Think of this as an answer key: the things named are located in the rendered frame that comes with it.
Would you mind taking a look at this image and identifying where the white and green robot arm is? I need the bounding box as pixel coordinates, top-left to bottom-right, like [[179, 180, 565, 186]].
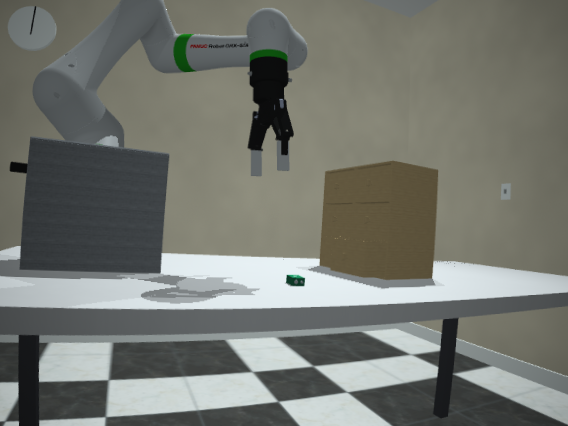
[[33, 0, 308, 147]]

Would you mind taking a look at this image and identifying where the tan wooden drawer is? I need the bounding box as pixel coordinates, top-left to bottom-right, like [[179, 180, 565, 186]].
[[354, 165, 391, 201], [323, 204, 352, 235], [352, 203, 389, 238], [325, 170, 354, 202], [321, 236, 350, 266], [330, 238, 387, 278]]

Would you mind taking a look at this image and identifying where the brown chest of drawers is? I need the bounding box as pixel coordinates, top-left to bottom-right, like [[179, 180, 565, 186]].
[[319, 161, 438, 280]]

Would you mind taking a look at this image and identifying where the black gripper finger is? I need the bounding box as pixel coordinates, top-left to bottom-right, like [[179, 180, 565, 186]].
[[248, 110, 270, 176], [262, 98, 294, 171]]

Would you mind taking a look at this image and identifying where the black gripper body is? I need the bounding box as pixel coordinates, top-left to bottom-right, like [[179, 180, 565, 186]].
[[253, 83, 284, 126]]

